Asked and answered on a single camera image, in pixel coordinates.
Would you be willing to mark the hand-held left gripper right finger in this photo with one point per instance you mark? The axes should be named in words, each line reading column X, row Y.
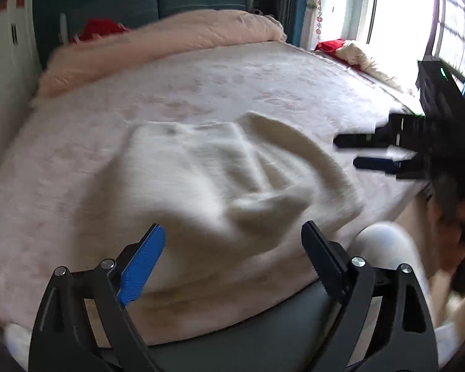
column 323, row 263

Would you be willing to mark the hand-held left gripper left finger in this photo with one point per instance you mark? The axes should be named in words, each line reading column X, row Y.
column 143, row 267

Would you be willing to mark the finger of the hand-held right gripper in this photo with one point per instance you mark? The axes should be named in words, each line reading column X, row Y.
column 372, row 139
column 376, row 162

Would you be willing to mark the cream sweater with black hearts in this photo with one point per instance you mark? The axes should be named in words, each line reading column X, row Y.
column 197, row 170

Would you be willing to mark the person's right hand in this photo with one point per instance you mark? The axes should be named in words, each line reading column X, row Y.
column 447, row 244

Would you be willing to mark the person's right leg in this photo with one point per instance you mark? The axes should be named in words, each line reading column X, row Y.
column 387, row 244

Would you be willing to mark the red cushion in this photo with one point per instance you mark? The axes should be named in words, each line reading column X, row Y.
column 329, row 45

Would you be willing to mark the floral pink bedsheet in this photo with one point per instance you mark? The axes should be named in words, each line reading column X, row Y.
column 42, row 221

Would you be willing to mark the window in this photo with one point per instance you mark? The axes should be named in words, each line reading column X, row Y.
column 403, row 15

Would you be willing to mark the grey curtain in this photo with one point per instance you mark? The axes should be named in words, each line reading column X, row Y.
column 286, row 7

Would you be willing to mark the pink duvet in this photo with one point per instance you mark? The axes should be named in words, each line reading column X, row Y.
column 178, row 35

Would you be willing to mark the blue padded headboard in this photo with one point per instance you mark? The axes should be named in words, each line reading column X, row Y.
column 193, row 0

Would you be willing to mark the red cloth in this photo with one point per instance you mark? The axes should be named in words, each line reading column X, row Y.
column 99, row 29

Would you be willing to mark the white wardrobe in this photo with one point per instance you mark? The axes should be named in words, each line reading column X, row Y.
column 4, row 66

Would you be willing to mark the dark grey bed frame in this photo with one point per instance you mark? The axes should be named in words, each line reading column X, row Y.
column 236, row 341

